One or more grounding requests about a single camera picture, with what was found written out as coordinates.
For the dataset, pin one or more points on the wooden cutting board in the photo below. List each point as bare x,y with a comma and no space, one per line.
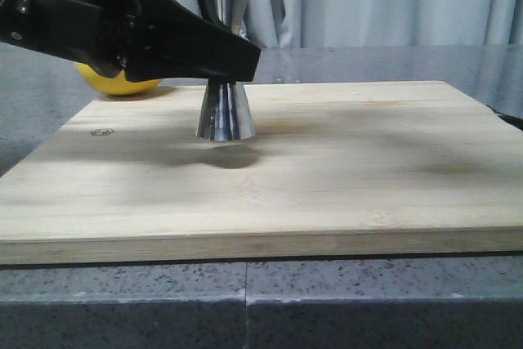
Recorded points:
335,169

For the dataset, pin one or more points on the grey curtain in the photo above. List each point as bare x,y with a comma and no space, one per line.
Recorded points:
382,23

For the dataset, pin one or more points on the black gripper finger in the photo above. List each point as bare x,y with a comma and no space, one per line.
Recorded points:
169,41

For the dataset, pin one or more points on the steel double jigger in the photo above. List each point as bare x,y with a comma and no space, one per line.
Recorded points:
225,113

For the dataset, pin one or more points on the yellow lemon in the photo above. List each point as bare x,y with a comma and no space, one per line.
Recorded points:
117,86

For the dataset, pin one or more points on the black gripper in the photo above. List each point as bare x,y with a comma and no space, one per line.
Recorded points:
92,32

